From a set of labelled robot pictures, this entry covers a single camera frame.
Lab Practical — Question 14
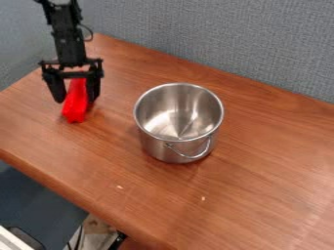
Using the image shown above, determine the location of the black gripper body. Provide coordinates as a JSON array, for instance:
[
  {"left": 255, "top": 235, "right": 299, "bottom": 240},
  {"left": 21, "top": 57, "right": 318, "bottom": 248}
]
[{"left": 39, "top": 28, "right": 104, "bottom": 81}]

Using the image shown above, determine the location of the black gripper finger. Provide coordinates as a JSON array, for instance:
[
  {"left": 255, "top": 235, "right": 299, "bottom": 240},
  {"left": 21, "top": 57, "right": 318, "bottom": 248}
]
[
  {"left": 85, "top": 73, "right": 100, "bottom": 103},
  {"left": 44, "top": 74, "right": 67, "bottom": 104}
]

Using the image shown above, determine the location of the red star-shaped block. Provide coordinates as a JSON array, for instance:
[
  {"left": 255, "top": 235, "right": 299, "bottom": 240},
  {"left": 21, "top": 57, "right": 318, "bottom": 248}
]
[{"left": 61, "top": 78, "right": 88, "bottom": 123}]

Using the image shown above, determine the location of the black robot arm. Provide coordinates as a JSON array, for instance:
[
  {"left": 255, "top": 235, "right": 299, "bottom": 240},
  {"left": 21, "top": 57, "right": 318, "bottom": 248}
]
[{"left": 33, "top": 0, "right": 104, "bottom": 104}]

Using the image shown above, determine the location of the white object at corner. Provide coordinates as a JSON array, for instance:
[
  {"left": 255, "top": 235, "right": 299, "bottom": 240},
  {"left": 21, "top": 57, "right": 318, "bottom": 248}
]
[{"left": 0, "top": 226, "right": 44, "bottom": 250}]

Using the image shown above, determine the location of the metal pot with handle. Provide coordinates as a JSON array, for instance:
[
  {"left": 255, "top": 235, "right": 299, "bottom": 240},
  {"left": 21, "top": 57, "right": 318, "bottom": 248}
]
[{"left": 134, "top": 82, "right": 224, "bottom": 164}]

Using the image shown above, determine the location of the table leg frame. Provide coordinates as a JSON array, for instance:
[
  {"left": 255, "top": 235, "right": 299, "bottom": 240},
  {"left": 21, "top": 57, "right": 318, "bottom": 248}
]
[{"left": 63, "top": 214, "right": 127, "bottom": 250}]

